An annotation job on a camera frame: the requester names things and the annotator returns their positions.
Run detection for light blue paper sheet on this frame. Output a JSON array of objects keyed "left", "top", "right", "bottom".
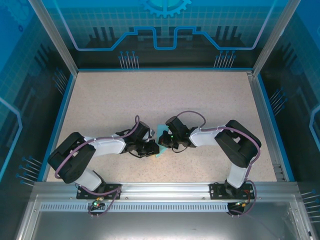
[{"left": 154, "top": 124, "right": 168, "bottom": 159}]

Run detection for metal sheet tray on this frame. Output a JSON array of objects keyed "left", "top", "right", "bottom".
[{"left": 14, "top": 194, "right": 313, "bottom": 240}]

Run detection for aluminium front rail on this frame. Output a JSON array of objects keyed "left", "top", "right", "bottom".
[{"left": 33, "top": 181, "right": 300, "bottom": 201}]

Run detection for slotted metal cable duct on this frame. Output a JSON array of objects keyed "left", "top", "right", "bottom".
[{"left": 39, "top": 203, "right": 232, "bottom": 213}]

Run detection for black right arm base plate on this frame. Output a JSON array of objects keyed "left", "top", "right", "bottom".
[{"left": 209, "top": 182, "right": 256, "bottom": 200}]

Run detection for cable connector with green light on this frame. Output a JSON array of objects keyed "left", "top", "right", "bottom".
[
  {"left": 234, "top": 199, "right": 252, "bottom": 208},
  {"left": 90, "top": 196, "right": 105, "bottom": 209}
]

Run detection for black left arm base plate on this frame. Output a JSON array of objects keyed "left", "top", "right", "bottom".
[{"left": 76, "top": 183, "right": 123, "bottom": 200}]

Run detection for aluminium side rail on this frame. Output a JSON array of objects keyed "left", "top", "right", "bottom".
[{"left": 246, "top": 71, "right": 286, "bottom": 182}]

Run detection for aluminium frame post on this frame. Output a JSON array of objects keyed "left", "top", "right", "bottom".
[
  {"left": 251, "top": 0, "right": 302, "bottom": 77},
  {"left": 27, "top": 0, "right": 79, "bottom": 75}
]

